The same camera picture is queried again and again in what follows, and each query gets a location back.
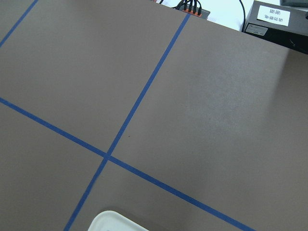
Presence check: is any cream rabbit tray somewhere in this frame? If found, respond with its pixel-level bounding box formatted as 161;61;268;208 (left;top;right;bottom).
88;210;148;231

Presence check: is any orange usb hub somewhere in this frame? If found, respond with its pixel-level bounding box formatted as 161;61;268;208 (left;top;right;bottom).
173;0;210;20

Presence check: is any black labelled box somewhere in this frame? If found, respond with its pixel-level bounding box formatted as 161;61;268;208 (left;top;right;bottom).
242;0;308;54

